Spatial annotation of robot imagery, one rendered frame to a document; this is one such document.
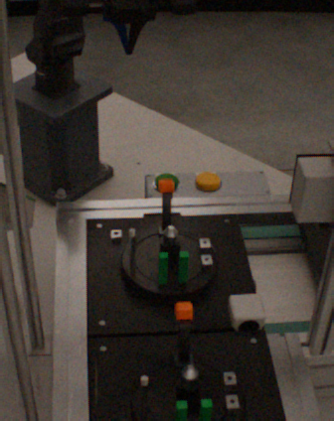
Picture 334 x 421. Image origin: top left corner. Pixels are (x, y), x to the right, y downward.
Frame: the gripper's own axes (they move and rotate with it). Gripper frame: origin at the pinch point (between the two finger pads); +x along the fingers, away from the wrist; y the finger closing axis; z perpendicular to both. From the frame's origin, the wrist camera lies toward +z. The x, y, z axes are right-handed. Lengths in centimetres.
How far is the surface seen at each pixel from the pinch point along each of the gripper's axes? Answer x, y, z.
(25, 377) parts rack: 24, -14, 42
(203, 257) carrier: 24.9, 9.5, 21.0
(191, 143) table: 40, 14, -28
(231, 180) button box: 29.4, 17.5, -2.4
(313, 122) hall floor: 126, 87, -165
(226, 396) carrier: 25, 9, 45
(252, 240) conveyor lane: 31.3, 19.1, 11.0
